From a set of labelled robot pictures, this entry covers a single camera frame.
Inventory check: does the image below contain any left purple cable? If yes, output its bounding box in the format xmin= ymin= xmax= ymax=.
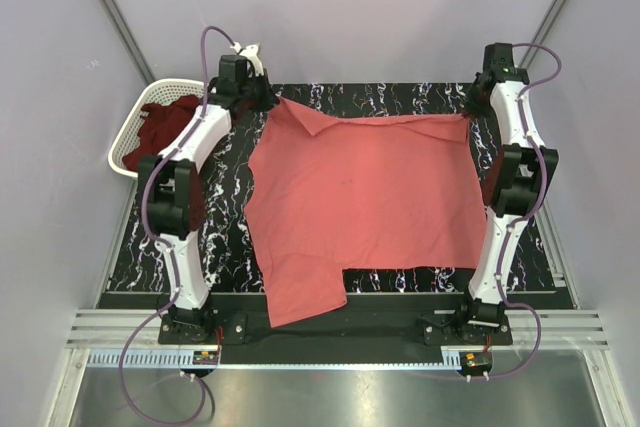
xmin=117 ymin=25 xmax=264 ymax=423

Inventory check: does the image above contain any pink t shirt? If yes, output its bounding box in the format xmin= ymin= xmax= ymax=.
xmin=245 ymin=99 xmax=486 ymax=327

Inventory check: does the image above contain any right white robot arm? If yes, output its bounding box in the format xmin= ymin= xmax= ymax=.
xmin=453 ymin=43 xmax=562 ymax=345

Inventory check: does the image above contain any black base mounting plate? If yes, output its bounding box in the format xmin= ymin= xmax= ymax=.
xmin=159 ymin=293 xmax=513 ymax=368

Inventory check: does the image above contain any grey slotted cable duct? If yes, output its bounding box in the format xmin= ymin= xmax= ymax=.
xmin=87 ymin=349 xmax=219 ymax=369

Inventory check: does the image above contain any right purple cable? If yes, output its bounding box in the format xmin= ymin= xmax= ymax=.
xmin=414 ymin=42 xmax=564 ymax=379

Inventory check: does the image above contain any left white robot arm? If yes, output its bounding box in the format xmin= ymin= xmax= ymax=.
xmin=138 ymin=44 xmax=278 ymax=343

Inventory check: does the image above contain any purple cable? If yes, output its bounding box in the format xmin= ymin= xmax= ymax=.
xmin=414 ymin=42 xmax=564 ymax=379
xmin=117 ymin=25 xmax=264 ymax=423

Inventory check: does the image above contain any white plastic laundry basket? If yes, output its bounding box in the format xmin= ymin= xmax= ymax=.
xmin=107 ymin=78 xmax=204 ymax=179

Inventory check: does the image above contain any dark red t shirt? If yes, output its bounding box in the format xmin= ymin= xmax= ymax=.
xmin=123 ymin=95 xmax=201 ymax=172

